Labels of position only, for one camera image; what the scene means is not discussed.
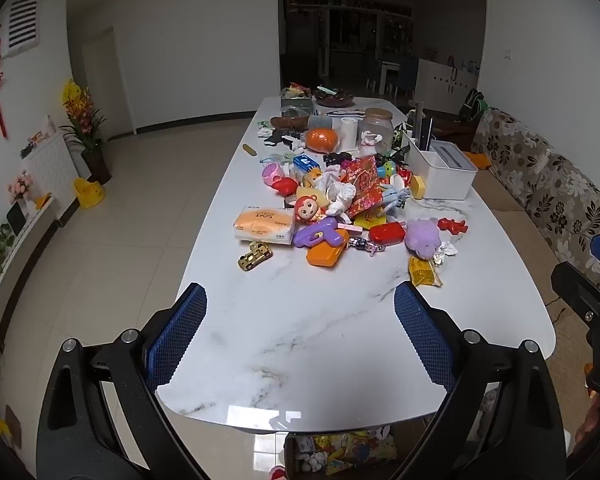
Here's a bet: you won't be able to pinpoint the yellow potty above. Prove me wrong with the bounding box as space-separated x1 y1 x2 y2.
75 177 106 210

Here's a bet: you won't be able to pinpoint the yellow flower plant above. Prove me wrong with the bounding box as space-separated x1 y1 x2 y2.
60 78 113 186

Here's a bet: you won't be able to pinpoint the pink toy cup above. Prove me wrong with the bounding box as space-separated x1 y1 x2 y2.
261 162 288 187

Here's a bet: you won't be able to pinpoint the white plastic bag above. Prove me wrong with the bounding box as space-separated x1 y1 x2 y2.
312 170 357 218

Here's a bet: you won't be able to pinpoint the purple toy gun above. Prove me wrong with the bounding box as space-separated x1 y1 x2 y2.
293 217 351 248

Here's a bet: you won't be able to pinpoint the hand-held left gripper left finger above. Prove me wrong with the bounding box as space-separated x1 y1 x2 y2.
36 282 208 480

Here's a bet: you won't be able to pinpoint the gold toy car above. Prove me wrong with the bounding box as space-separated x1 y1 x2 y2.
237 241 273 272

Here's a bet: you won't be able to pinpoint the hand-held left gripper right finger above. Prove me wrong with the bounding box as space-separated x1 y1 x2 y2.
394 281 568 480

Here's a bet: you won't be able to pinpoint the white cabinet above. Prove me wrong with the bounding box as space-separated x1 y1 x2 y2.
412 57 481 116

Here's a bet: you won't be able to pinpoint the cardboard box of toys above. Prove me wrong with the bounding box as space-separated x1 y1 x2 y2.
282 425 431 480

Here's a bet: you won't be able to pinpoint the white radiator cover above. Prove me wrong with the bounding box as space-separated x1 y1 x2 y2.
22 132 78 226

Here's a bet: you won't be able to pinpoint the white roll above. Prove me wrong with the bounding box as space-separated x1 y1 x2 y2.
341 117 363 148

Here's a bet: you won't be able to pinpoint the white door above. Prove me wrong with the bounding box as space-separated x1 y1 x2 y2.
82 27 138 141

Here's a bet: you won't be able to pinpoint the white air conditioner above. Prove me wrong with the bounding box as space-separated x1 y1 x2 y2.
2 0 41 57

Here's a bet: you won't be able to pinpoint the red monkey doll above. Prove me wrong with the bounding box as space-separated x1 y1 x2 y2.
294 194 331 224

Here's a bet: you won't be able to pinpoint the light blue toy figure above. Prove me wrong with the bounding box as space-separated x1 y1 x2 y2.
379 184 412 211

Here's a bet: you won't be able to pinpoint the orange plastic box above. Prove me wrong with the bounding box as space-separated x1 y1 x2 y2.
306 242 346 267

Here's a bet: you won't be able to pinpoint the orange white tissue pack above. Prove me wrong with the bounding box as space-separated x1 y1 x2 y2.
232 206 297 246

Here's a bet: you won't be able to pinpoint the pink flowers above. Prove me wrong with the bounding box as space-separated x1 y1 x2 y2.
7 170 35 206

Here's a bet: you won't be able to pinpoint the green box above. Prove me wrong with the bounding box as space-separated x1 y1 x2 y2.
280 85 313 113

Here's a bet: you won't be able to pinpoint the purple plush toy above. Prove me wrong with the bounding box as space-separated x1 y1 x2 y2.
405 217 443 261

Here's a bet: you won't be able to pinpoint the toy keychain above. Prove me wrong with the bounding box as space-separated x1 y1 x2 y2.
350 239 385 256

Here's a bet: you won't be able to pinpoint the dark bowl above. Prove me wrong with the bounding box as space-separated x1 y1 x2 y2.
313 86 356 107

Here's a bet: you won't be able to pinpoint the white storage box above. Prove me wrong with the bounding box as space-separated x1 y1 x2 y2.
406 139 479 201

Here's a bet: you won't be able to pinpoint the person's right hand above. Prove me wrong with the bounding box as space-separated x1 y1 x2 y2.
575 394 600 443

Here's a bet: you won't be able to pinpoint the colourful rattle toy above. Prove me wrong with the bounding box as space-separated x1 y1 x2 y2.
375 154 413 181

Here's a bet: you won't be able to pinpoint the yellow biscuit packet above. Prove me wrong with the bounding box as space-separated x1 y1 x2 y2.
354 210 387 231

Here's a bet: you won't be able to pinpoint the gold snack packet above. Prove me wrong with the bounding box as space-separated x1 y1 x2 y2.
408 256 443 288

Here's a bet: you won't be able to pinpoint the brown roll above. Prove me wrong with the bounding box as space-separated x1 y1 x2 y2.
271 116 311 132

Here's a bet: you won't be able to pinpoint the silver foil wrapper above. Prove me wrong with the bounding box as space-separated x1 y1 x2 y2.
432 241 458 266

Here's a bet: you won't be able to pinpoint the red printed paper bag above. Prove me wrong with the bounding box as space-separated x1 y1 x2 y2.
339 155 385 221

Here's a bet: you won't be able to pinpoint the orange ball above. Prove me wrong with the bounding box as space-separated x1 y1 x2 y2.
305 128 340 153

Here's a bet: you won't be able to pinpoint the green backpack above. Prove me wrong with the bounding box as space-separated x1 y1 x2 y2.
457 88 488 123

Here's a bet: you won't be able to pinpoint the floral sofa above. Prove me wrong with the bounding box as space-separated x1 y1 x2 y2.
472 107 600 306

